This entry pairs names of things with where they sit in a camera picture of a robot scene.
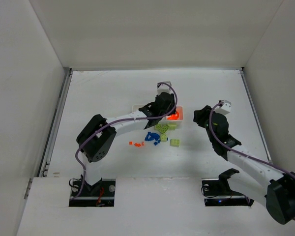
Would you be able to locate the green square lego upside-down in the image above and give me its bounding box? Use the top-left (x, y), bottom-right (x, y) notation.
top-left (154, 124), bottom-right (162, 130)

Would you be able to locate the green long lego upside-down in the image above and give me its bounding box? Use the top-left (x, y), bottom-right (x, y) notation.
top-left (159, 124), bottom-right (170, 134)

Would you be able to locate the green lego brick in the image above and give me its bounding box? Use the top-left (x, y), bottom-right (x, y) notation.
top-left (160, 134), bottom-right (168, 142)

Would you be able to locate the large blue arch lego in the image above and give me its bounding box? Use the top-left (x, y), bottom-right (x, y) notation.
top-left (145, 131), bottom-right (160, 142)

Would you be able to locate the green curved slope lego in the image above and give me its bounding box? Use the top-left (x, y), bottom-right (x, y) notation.
top-left (167, 123), bottom-right (177, 130)

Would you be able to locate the green studded square lego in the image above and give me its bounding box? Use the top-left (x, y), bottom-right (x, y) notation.
top-left (170, 139), bottom-right (180, 147)

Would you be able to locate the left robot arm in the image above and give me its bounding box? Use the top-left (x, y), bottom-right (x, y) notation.
top-left (75, 92), bottom-right (177, 194)

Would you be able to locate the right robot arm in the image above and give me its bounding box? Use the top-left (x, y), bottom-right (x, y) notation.
top-left (193, 100), bottom-right (295, 225)

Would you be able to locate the white three-compartment plastic tray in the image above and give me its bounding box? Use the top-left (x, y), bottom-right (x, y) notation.
top-left (132, 105), bottom-right (183, 127)

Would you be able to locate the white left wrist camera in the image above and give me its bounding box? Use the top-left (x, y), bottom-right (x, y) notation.
top-left (157, 81), bottom-right (172, 95)

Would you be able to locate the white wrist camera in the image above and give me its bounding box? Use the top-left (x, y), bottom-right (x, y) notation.
top-left (214, 100), bottom-right (232, 116)
top-left (157, 81), bottom-right (172, 95)

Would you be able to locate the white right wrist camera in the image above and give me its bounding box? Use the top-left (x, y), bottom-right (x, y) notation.
top-left (214, 100), bottom-right (232, 116)

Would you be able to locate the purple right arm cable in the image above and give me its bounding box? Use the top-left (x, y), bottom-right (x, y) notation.
top-left (208, 101), bottom-right (295, 222)

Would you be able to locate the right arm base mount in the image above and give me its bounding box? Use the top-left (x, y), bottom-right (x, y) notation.
top-left (201, 168), bottom-right (254, 207)

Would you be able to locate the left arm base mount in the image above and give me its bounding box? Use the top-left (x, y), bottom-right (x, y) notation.
top-left (69, 179), bottom-right (116, 207)

